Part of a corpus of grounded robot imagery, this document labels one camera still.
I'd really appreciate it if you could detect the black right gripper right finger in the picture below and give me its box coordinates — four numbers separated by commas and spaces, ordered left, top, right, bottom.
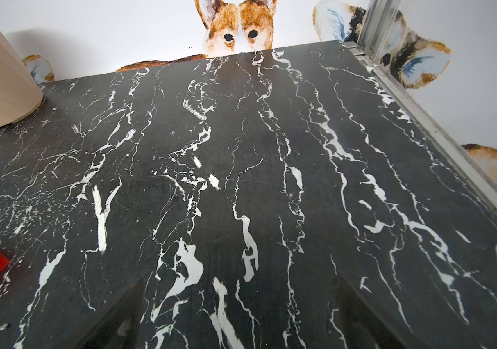
333, 276, 405, 348

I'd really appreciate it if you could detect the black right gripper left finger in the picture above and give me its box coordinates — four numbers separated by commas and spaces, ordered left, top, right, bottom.
72, 279, 144, 348

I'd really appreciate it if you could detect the aluminium frame rail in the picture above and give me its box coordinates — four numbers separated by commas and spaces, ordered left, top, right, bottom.
356, 1, 497, 214

